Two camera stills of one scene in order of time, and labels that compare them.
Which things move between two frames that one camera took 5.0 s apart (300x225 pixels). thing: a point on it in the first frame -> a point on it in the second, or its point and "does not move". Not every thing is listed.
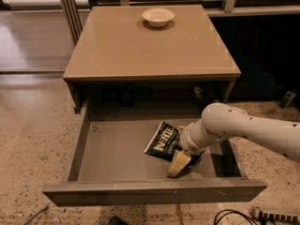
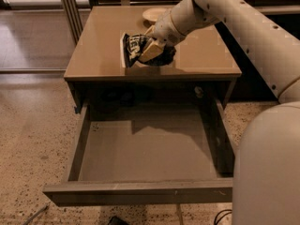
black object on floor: x=115 y=220 does not move
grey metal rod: x=27 y=221 does not move
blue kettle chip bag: x=164 y=142 -> x=133 y=45
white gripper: x=187 y=142 -> x=163 y=27
